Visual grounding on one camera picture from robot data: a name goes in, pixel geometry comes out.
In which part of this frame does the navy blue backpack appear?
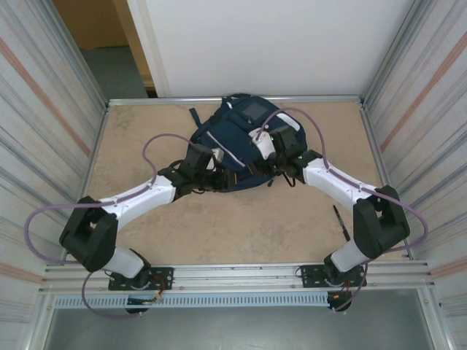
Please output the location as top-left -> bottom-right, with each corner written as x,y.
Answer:
188,93 -> 311,193

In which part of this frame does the grey slotted cable duct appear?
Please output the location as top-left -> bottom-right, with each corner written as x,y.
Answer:
53,292 -> 331,311

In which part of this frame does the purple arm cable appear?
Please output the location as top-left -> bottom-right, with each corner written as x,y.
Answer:
257,107 -> 428,313
23,133 -> 194,322

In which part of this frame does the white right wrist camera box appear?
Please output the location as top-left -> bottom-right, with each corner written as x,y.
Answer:
250,129 -> 274,161

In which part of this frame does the black pen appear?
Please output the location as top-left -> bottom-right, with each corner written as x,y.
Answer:
332,205 -> 351,241

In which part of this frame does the aluminium table end bar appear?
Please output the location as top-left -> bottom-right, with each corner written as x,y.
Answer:
107,95 -> 367,109

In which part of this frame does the aluminium table side bar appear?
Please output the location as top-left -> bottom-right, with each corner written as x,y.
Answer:
359,101 -> 415,262
63,103 -> 112,265

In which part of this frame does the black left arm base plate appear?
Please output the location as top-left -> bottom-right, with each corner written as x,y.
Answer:
108,267 -> 174,292

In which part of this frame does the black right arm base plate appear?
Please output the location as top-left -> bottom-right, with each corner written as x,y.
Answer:
300,264 -> 367,289

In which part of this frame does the brown wooden door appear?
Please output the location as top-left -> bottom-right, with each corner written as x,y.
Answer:
53,0 -> 158,98

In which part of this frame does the aluminium mounting rail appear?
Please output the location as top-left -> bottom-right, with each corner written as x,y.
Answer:
38,259 -> 438,294

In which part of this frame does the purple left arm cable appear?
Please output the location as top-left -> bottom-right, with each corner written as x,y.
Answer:
23,133 -> 194,322

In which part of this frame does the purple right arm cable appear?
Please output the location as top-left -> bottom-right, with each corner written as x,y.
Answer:
257,107 -> 428,313

